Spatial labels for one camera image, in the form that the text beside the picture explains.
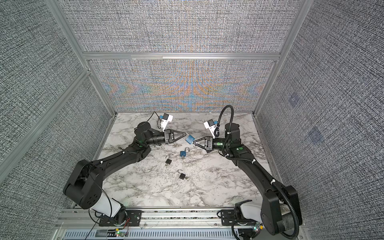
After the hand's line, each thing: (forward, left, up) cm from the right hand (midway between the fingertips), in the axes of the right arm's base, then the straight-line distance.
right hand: (194, 143), depth 73 cm
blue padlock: (+1, +2, +2) cm, 3 cm away
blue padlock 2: (+8, +7, -23) cm, 25 cm away
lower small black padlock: (-6, +7, -25) cm, 27 cm away
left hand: (+2, +5, +3) cm, 6 cm away
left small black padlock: (+3, +16, -23) cm, 29 cm away
